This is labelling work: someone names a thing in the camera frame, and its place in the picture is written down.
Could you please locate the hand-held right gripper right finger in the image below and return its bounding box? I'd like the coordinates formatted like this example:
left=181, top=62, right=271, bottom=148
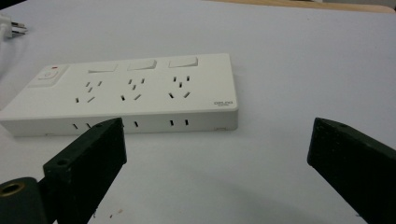
left=306, top=117, right=396, bottom=224

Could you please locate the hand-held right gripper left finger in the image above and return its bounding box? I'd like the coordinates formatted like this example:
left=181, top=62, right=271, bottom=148
left=37, top=117, right=128, bottom=224

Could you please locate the white power strip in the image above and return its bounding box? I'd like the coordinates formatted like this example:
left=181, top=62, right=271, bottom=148
left=0, top=52, right=239, bottom=137

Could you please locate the white power plug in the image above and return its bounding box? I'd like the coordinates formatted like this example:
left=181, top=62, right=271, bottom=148
left=0, top=13, right=29, bottom=39

